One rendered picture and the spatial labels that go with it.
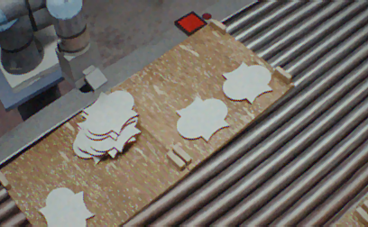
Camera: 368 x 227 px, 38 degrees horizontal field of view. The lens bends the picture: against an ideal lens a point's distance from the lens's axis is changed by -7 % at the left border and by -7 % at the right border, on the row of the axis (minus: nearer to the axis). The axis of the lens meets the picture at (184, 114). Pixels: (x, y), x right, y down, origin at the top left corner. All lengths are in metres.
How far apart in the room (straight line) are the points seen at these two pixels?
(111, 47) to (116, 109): 1.57
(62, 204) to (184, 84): 0.50
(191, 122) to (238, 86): 0.18
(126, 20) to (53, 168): 1.77
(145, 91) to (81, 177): 0.32
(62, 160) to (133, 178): 0.21
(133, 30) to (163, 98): 1.54
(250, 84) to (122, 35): 1.58
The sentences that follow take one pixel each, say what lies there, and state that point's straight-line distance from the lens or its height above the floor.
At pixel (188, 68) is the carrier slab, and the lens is 1.67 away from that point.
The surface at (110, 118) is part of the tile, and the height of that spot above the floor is 1.01.
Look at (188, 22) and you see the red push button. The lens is 1.81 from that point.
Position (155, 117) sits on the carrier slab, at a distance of 1.57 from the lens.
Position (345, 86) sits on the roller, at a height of 0.92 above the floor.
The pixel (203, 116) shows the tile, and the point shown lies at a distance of 1.55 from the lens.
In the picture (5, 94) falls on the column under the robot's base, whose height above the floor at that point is 0.87.
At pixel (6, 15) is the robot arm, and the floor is 1.37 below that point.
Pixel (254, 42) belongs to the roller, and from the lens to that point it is 1.77.
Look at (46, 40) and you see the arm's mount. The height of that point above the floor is 0.90.
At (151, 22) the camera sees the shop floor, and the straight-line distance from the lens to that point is 3.15.
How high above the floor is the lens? 2.21
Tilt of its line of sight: 54 degrees down
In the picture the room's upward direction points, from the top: 4 degrees counter-clockwise
